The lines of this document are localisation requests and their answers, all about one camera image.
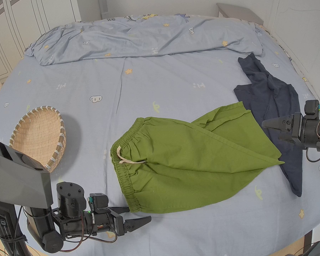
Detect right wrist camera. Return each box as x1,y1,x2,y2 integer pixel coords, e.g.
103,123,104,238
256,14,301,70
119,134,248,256
304,99,320,121

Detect dark blue garment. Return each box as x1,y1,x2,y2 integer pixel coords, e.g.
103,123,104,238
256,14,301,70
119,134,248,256
233,53,303,197

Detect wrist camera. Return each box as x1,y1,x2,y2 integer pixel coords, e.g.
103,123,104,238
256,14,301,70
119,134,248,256
89,193,109,215
304,99,320,121

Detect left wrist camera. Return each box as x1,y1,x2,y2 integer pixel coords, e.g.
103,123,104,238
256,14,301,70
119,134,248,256
89,193,109,215

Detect round woven basket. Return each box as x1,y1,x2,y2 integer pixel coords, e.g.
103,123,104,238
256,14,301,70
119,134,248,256
9,105,67,173

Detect green shorts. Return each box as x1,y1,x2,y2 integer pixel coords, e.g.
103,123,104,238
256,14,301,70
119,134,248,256
110,102,286,213

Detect pale blue quilt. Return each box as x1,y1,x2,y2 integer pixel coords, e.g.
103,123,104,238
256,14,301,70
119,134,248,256
24,13,266,67

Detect white wardrobe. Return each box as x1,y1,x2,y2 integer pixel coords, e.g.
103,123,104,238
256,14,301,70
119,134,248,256
0,0,82,85

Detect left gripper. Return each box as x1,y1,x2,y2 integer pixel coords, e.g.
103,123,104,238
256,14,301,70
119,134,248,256
84,206,152,237

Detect grey bedside table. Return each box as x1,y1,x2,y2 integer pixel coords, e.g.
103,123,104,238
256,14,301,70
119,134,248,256
216,3,264,26

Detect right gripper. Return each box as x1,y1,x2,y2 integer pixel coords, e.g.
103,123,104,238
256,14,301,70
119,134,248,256
262,113,320,151

